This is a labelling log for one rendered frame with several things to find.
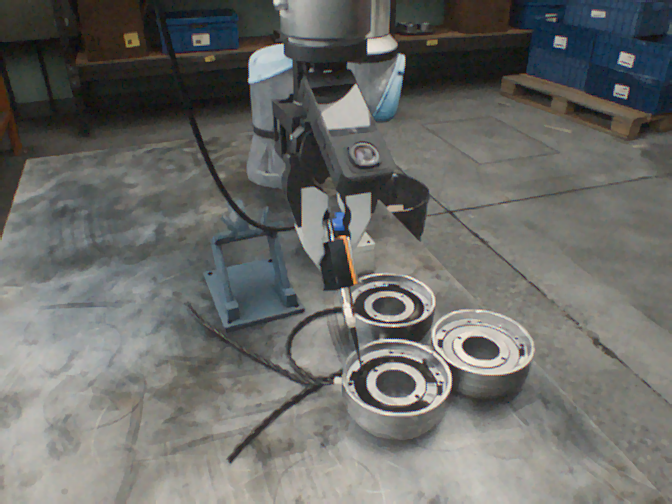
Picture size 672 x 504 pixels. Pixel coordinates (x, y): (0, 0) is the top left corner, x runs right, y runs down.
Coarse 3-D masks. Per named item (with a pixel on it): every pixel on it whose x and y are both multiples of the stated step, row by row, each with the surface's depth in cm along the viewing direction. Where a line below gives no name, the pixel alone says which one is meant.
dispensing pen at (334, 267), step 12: (324, 216) 55; (336, 240) 53; (336, 252) 53; (324, 264) 55; (336, 264) 53; (348, 264) 54; (324, 276) 56; (336, 276) 53; (348, 276) 53; (324, 288) 56; (336, 288) 53; (348, 288) 55; (348, 300) 55; (348, 312) 55; (348, 324) 55; (360, 360) 55
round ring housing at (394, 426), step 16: (368, 352) 58; (384, 352) 58; (400, 352) 58; (416, 352) 58; (352, 368) 56; (384, 368) 56; (400, 368) 56; (368, 384) 54; (384, 384) 57; (400, 384) 57; (416, 384) 54; (448, 384) 52; (352, 400) 51; (384, 400) 52; (400, 400) 52; (416, 400) 52; (448, 400) 53; (352, 416) 52; (368, 416) 50; (384, 416) 50; (400, 416) 49; (416, 416) 49; (432, 416) 51; (368, 432) 53; (384, 432) 51; (400, 432) 50; (416, 432) 51
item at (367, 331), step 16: (352, 288) 67; (368, 288) 68; (416, 288) 68; (368, 304) 65; (384, 304) 67; (400, 304) 67; (432, 304) 63; (368, 320) 61; (384, 320) 63; (416, 320) 61; (432, 320) 64; (368, 336) 62; (384, 336) 61; (400, 336) 61; (416, 336) 62
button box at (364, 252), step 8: (336, 232) 76; (328, 240) 75; (360, 240) 75; (368, 240) 75; (360, 248) 74; (368, 248) 74; (360, 256) 74; (368, 256) 75; (360, 264) 75; (368, 264) 75; (320, 272) 76; (360, 272) 76; (368, 272) 76
